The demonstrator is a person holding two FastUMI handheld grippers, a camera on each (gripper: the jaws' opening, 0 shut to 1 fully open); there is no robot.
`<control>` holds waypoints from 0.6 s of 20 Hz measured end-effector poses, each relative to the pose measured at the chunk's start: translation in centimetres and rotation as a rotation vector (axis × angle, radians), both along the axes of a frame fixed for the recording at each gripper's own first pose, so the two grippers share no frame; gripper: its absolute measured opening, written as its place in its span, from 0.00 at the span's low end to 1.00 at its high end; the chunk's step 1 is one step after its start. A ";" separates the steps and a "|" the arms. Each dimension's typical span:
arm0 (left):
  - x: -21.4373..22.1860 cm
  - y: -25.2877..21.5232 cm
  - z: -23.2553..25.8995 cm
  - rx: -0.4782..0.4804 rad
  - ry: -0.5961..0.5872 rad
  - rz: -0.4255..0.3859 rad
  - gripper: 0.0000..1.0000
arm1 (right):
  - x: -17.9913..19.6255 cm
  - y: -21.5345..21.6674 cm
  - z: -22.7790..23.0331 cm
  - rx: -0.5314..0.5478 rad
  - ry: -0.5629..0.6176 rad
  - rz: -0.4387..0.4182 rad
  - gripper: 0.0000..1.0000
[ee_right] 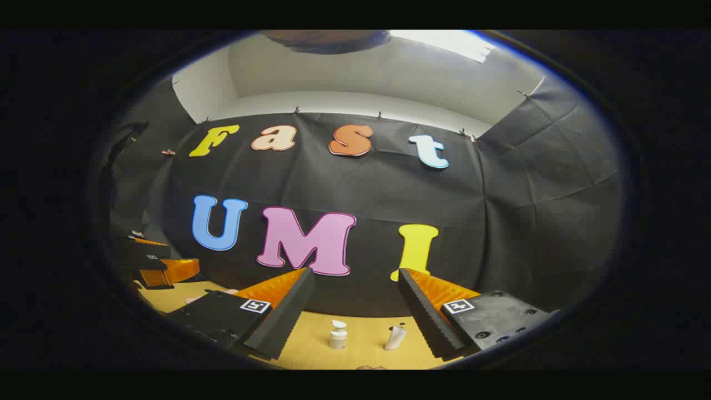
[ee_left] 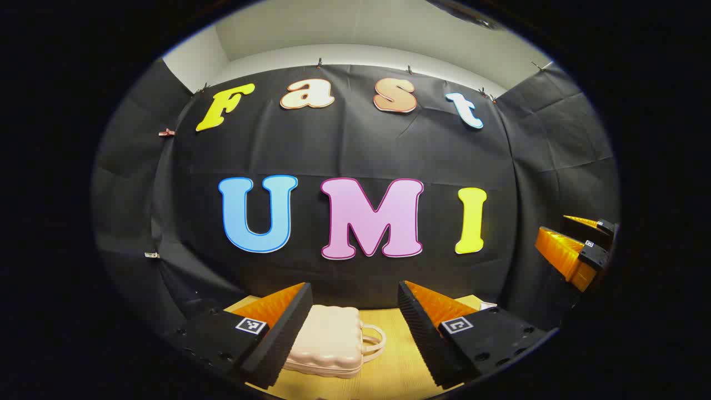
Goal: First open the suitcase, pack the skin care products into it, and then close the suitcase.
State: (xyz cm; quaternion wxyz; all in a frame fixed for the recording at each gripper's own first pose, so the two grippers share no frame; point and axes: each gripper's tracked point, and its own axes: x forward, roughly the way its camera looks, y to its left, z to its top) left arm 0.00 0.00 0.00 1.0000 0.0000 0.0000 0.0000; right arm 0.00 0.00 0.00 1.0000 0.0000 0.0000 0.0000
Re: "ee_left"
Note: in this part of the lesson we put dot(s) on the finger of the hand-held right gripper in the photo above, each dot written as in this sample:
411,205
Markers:
594,256
605,226

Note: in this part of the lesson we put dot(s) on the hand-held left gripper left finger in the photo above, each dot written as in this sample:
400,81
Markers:
283,333

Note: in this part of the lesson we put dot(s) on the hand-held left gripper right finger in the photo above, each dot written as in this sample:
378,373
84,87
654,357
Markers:
422,333

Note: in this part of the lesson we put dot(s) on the pink suitcase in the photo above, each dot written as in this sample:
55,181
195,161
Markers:
333,339

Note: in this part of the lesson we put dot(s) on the black backdrop cloth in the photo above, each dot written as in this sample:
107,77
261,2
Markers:
361,144

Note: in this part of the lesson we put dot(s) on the small red clip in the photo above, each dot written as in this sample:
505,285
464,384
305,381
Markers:
166,132

